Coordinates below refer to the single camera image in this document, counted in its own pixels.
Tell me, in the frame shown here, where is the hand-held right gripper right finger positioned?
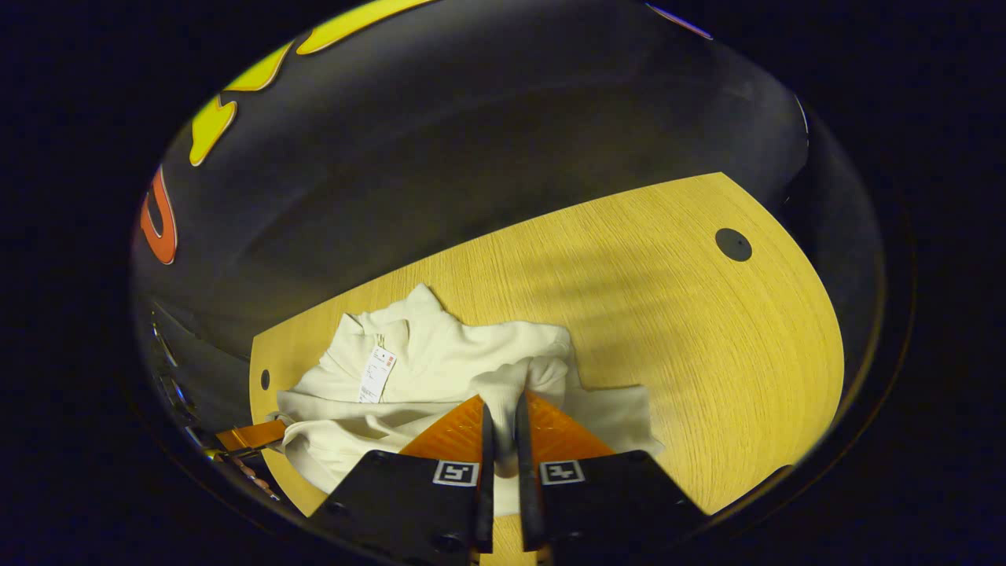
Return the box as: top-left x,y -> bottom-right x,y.
515,391 -> 712,566

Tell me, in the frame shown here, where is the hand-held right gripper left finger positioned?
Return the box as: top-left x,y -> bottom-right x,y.
309,395 -> 496,566

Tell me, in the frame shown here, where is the white long-sleeved garment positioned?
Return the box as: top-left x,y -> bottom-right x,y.
271,283 -> 665,516

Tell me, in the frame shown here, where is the black backdrop cloth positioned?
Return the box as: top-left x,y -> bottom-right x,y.
130,0 -> 885,441

